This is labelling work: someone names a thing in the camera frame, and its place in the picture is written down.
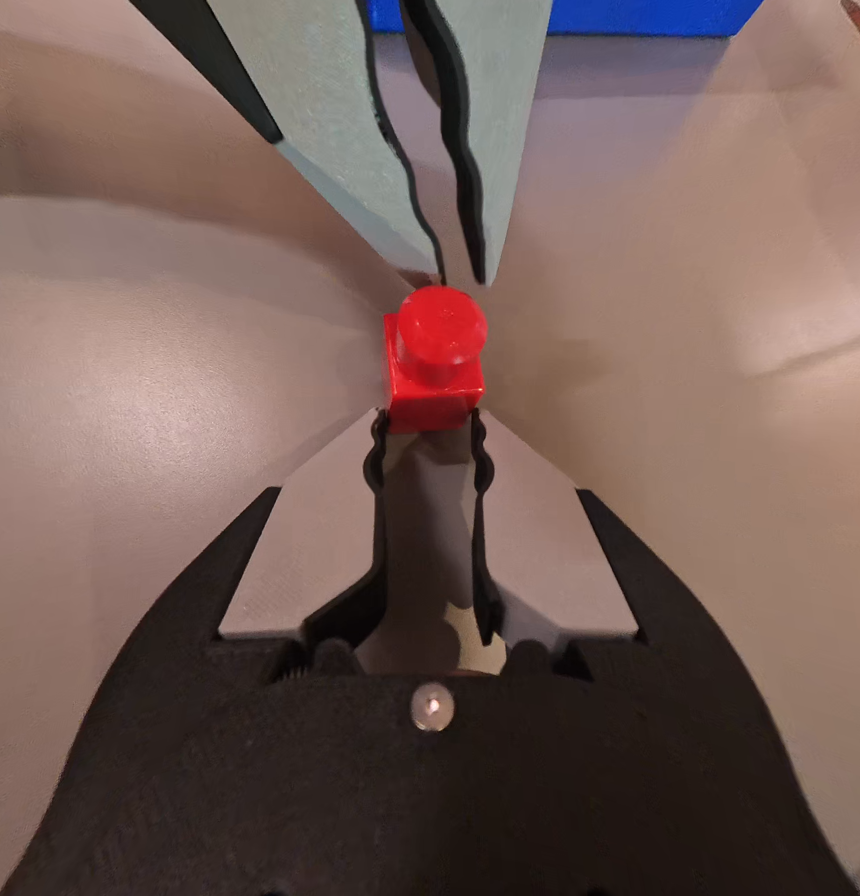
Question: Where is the blue plastic bin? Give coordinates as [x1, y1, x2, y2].
[367, 0, 763, 40]

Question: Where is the red mega block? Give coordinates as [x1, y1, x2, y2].
[384, 285, 490, 435]

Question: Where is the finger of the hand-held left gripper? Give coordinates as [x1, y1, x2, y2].
[402, 0, 557, 288]
[213, 0, 445, 281]

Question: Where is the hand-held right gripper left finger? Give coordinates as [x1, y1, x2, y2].
[218, 406, 392, 645]

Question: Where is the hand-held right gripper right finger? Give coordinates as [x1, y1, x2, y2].
[470, 406, 641, 645]

